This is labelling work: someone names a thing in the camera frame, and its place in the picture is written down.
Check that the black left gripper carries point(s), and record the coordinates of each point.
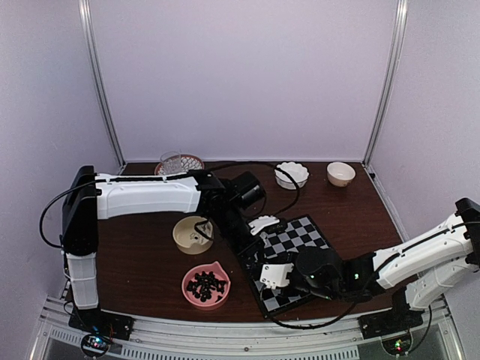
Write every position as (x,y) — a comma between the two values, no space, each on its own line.
(250,250)

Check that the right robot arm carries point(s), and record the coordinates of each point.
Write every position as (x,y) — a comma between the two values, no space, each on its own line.
(444,254)

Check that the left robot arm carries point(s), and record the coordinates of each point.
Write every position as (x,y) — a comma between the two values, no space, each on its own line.
(98,196)

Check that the black chess pieces pile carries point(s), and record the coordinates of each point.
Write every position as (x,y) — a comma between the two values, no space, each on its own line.
(204,286)

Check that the black and white chessboard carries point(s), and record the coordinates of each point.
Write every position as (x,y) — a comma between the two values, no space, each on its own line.
(279,247)

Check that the patterned saucer plate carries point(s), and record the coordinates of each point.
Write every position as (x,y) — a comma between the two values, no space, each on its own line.
(188,162)

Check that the cream bowl with spout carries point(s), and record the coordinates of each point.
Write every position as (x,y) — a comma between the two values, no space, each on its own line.
(193,224)

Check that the white scalloped bowl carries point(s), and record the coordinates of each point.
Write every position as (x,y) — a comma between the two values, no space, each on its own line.
(297,172)

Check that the clear glass tumbler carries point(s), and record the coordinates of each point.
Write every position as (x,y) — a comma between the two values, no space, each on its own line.
(171,162)

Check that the pink bowl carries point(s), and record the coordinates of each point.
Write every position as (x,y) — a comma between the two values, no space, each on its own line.
(210,305)

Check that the small cream bowl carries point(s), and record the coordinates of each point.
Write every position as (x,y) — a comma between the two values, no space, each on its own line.
(340,174)

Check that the aluminium front rail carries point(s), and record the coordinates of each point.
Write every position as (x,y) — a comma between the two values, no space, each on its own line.
(172,329)

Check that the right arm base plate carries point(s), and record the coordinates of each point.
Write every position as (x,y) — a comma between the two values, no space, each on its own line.
(397,319)

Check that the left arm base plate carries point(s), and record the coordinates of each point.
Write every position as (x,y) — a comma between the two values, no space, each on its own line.
(99,322)

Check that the aluminium frame post right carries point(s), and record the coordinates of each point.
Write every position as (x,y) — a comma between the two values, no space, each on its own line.
(394,57)

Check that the aluminium frame post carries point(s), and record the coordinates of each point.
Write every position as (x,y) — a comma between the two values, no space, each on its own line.
(89,35)
(394,57)

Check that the aluminium frame post left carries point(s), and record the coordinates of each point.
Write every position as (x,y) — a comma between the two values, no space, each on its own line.
(89,35)

